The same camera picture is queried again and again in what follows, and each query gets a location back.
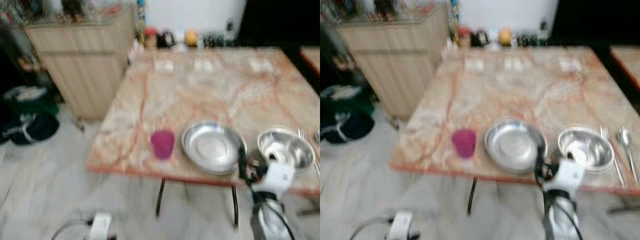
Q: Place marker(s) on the deep steel bowl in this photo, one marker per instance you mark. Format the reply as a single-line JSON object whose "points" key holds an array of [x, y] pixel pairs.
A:
{"points": [[287, 149], [587, 149]]}

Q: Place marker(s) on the steel plate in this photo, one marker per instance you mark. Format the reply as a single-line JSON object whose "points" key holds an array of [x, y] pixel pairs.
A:
{"points": [[212, 146], [515, 145]]}

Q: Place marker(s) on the pink plastic cup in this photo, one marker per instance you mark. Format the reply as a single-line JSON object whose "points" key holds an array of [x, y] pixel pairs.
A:
{"points": [[162, 144], [464, 142]]}

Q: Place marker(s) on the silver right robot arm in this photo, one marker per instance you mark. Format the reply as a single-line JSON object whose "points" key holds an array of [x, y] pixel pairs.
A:
{"points": [[270, 227], [562, 227]]}

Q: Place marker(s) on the black table leg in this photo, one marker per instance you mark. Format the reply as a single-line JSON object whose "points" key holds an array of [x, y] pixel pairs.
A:
{"points": [[160, 197], [471, 196], [235, 206]]}

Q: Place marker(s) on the steel fork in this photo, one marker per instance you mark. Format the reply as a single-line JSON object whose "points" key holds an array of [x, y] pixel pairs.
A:
{"points": [[612, 155], [302, 134]]}

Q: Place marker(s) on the steel spoon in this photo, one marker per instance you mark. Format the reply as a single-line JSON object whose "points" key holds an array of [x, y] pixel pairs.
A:
{"points": [[317, 135], [625, 137]]}

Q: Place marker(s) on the dark blue bag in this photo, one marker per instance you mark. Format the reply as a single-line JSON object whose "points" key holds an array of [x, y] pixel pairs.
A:
{"points": [[347, 126], [30, 127]]}

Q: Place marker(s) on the green bag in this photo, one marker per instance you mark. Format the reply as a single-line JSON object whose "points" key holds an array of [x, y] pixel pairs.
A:
{"points": [[30, 97], [345, 96]]}

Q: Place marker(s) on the yellow jar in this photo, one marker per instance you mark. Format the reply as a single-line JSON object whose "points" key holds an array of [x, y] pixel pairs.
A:
{"points": [[191, 37], [505, 36]]}

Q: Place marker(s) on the small black device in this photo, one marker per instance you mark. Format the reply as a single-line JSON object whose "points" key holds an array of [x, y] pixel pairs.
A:
{"points": [[543, 27], [230, 27]]}

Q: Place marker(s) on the black jar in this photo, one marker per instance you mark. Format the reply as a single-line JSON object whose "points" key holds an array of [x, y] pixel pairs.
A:
{"points": [[481, 38], [165, 39]]}

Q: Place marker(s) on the red lidded jar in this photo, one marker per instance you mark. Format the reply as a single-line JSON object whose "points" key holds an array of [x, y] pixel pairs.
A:
{"points": [[150, 39], [463, 36]]}

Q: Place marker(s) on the light wooden cabinet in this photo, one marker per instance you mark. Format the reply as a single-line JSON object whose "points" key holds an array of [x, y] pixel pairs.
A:
{"points": [[395, 65], [82, 65]]}

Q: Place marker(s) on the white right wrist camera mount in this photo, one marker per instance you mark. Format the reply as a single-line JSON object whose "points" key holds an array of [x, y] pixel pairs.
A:
{"points": [[276, 177], [567, 176]]}

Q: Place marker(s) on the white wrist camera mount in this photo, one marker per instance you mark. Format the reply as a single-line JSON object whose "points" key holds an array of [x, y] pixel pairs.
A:
{"points": [[401, 225], [276, 177], [567, 176], [100, 226]]}

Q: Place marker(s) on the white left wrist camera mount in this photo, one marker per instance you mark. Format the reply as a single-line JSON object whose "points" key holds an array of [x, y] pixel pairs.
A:
{"points": [[401, 225], [100, 226]]}

